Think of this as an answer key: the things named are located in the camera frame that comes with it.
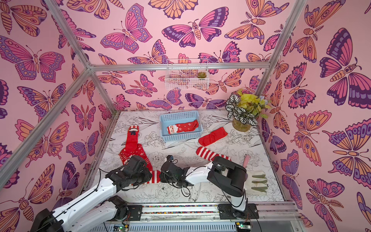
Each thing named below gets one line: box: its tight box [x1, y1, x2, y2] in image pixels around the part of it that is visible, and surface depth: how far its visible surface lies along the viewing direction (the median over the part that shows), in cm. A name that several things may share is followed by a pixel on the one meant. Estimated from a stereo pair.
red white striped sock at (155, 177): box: [143, 170, 162, 185], surface depth 87 cm
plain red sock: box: [198, 127, 229, 147], surface depth 105 cm
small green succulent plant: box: [196, 71, 207, 79], surface depth 95 cm
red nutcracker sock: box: [126, 125, 140, 153], surface depth 105 cm
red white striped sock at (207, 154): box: [196, 146, 232, 162], surface depth 97 cm
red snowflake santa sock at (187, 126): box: [166, 119, 200, 135], surface depth 108 cm
